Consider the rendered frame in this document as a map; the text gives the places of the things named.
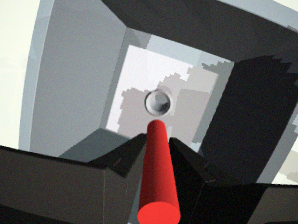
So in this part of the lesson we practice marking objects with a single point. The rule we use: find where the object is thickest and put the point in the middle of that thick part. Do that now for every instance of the red peg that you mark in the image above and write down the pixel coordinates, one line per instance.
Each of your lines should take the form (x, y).
(158, 202)

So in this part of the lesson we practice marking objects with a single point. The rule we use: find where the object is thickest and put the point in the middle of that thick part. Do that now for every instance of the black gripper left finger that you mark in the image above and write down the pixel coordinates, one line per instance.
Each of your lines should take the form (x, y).
(98, 192)

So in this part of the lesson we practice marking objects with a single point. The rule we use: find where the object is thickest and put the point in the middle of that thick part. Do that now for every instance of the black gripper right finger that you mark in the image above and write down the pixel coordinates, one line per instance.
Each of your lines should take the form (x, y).
(207, 195)

